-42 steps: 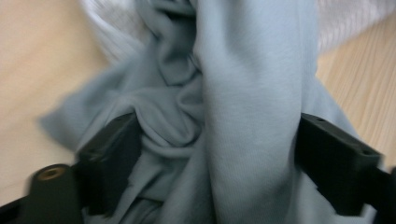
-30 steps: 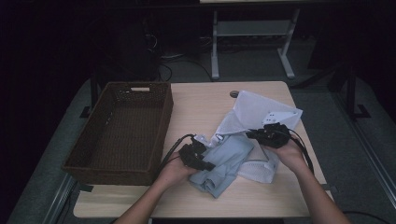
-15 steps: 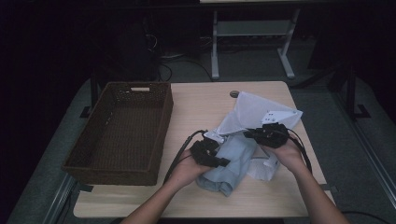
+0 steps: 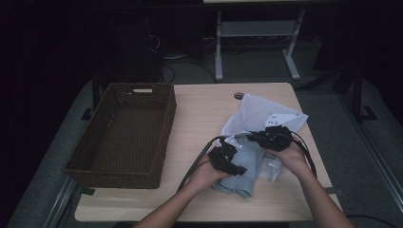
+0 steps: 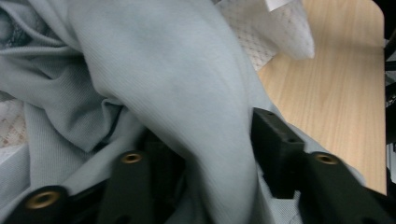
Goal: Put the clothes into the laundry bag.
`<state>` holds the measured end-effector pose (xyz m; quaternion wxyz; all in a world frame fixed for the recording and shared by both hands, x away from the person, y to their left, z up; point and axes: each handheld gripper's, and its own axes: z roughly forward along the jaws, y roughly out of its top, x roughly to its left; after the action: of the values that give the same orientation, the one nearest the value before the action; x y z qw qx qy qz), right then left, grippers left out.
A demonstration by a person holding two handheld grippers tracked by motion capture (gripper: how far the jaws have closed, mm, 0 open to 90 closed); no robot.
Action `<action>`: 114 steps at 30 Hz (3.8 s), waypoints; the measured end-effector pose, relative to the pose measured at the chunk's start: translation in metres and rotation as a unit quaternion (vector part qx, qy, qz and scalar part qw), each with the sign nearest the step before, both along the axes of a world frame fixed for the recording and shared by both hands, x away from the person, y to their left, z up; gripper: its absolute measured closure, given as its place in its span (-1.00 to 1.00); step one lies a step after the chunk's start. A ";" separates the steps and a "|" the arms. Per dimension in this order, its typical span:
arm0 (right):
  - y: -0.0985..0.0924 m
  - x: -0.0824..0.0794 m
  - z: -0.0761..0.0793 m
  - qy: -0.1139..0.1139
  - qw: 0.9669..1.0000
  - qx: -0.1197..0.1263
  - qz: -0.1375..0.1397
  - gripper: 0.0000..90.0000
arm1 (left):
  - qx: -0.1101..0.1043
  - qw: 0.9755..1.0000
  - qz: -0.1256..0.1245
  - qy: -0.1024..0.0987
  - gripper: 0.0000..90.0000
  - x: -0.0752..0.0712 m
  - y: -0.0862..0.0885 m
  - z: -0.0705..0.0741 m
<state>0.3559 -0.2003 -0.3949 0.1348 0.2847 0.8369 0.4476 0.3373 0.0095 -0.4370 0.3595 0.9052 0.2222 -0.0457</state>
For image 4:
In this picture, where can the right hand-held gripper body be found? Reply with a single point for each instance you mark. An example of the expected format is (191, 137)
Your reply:
(275, 139)

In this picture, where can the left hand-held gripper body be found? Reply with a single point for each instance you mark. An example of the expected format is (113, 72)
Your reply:
(221, 158)

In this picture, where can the light blue garment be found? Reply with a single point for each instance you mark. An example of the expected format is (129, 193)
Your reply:
(240, 186)

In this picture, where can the white mesh laundry bag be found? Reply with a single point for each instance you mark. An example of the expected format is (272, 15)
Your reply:
(256, 110)

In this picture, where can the brown wicker basket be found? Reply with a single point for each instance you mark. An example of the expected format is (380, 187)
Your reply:
(126, 136)

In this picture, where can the person's right hand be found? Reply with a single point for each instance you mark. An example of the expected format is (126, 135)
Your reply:
(294, 158)

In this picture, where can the person's left hand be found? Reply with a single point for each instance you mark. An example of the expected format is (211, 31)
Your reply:
(204, 179)

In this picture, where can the grey table grommet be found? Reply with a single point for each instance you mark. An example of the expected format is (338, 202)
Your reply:
(239, 95)

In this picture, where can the dark tape strip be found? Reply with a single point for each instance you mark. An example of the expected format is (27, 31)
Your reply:
(87, 191)
(332, 191)

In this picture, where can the black metal stand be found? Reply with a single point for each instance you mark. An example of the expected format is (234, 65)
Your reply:
(95, 95)
(358, 95)

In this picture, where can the white metal desk frame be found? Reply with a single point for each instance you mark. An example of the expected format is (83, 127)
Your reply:
(218, 47)

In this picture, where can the metal floor rail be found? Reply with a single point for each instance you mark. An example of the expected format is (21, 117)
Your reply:
(60, 202)
(380, 171)

